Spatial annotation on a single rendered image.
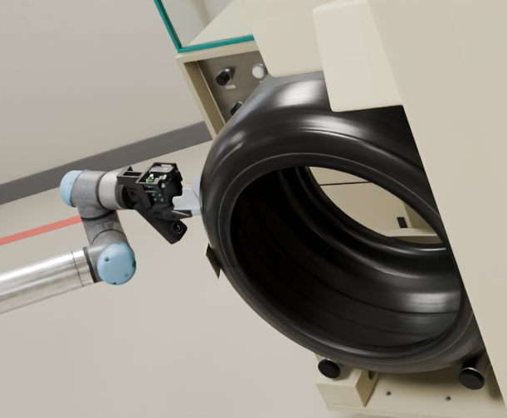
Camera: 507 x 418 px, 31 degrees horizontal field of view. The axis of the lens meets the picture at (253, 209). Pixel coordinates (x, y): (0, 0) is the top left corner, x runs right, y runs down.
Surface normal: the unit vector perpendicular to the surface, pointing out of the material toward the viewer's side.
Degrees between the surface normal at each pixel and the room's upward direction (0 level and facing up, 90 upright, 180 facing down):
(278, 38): 90
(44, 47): 90
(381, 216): 90
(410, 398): 0
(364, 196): 90
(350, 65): 72
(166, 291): 0
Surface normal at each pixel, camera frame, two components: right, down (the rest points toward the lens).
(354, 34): -0.53, 0.33
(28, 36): -0.11, 0.55
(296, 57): -0.44, 0.60
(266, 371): -0.37, -0.80
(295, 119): -0.54, -0.18
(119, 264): 0.30, 0.39
